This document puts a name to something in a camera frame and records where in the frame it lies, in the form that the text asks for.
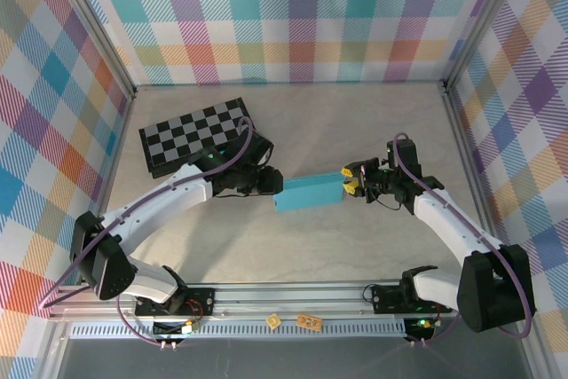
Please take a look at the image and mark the blue and white paper box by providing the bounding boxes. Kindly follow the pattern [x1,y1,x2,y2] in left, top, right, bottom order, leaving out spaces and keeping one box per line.
[272,170,347,214]

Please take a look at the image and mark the black and grey checkerboard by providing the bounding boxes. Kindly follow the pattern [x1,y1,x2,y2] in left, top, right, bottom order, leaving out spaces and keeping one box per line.
[138,97,257,178]

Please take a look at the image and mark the orange printed tag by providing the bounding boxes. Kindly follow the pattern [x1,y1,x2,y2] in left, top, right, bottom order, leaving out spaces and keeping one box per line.
[296,314,323,334]

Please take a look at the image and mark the aluminium side rail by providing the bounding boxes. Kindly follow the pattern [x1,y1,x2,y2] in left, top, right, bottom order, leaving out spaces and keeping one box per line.
[441,85,509,280]
[78,92,139,286]

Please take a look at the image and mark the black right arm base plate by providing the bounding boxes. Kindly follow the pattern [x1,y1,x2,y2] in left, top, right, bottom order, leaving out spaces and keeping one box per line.
[369,283,458,315]

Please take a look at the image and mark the aluminium cross rail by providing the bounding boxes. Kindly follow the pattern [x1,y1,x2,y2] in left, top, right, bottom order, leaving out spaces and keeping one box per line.
[48,279,540,322]

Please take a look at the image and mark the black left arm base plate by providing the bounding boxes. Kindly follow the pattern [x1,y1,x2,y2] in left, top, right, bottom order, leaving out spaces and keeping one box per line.
[134,286,217,319]

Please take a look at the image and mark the black electronics mount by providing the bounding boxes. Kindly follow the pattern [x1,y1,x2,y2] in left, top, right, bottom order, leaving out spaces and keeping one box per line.
[152,319,201,341]
[402,316,438,341]

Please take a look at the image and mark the slotted grey cable duct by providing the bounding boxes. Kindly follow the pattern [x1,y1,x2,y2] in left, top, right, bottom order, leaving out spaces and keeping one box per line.
[68,319,407,341]

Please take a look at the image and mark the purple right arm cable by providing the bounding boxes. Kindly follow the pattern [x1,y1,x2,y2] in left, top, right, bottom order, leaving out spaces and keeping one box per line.
[393,131,537,347]

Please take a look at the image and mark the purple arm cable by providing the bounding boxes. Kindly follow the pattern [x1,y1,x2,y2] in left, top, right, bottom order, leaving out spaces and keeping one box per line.
[393,131,537,347]
[39,115,256,347]

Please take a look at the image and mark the aluminium frame post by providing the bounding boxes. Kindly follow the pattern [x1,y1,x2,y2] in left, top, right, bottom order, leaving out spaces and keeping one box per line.
[442,0,532,92]
[42,0,138,99]

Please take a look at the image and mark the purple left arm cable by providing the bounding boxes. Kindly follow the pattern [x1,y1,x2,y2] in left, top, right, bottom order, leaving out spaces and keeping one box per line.
[39,115,256,347]

